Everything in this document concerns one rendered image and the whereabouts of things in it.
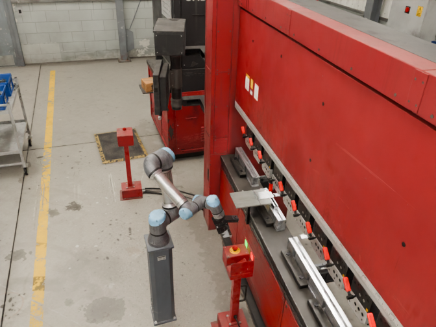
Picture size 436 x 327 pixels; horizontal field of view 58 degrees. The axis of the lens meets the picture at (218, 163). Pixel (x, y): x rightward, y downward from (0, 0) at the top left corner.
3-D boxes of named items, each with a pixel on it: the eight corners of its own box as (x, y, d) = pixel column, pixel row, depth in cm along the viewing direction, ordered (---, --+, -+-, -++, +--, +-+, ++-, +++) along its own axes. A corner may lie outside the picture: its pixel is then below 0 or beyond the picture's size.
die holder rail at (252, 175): (234, 156, 360) (235, 147, 355) (241, 156, 361) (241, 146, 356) (252, 187, 318) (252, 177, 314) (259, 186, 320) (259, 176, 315)
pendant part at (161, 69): (158, 96, 383) (156, 59, 365) (170, 96, 384) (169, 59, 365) (154, 115, 345) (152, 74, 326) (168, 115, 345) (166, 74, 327)
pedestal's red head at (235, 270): (222, 259, 279) (223, 239, 269) (244, 255, 282) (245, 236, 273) (230, 280, 262) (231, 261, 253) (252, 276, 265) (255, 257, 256)
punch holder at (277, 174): (271, 183, 270) (273, 162, 261) (283, 181, 271) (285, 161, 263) (279, 196, 257) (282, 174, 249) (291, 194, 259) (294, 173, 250)
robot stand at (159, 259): (154, 326, 307) (148, 251, 267) (150, 307, 321) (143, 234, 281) (176, 320, 312) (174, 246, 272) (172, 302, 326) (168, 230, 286)
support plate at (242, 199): (229, 194, 290) (229, 193, 289) (263, 189, 295) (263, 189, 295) (236, 208, 275) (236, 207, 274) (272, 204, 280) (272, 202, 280)
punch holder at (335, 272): (326, 268, 203) (331, 244, 195) (340, 266, 205) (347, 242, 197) (340, 291, 191) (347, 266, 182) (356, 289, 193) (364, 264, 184)
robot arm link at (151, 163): (137, 156, 244) (190, 215, 234) (150, 150, 251) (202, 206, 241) (132, 167, 252) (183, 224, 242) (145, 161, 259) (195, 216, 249)
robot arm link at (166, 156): (159, 222, 279) (146, 152, 255) (173, 212, 289) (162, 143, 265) (170, 228, 272) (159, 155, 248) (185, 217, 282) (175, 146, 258)
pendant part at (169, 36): (162, 106, 397) (157, 17, 353) (187, 106, 398) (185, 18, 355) (157, 128, 354) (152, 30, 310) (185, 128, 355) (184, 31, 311)
